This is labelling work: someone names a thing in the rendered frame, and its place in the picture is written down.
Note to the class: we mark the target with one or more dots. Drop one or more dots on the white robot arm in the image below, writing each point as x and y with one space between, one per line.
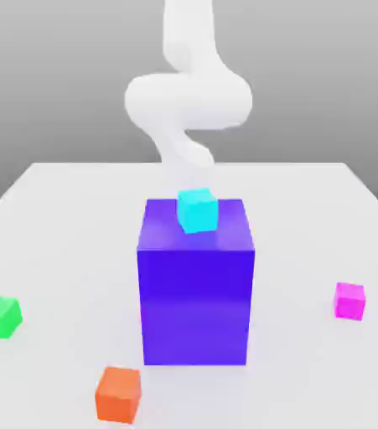
188 100

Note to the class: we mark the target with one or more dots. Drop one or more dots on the small orange cube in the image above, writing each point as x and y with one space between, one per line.
118 395

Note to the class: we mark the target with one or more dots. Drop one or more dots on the small magenta cube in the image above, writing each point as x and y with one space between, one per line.
349 301

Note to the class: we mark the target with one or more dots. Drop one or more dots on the large purple box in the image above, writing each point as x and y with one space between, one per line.
195 301

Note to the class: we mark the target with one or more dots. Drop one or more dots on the small cyan cube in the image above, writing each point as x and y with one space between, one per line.
198 211

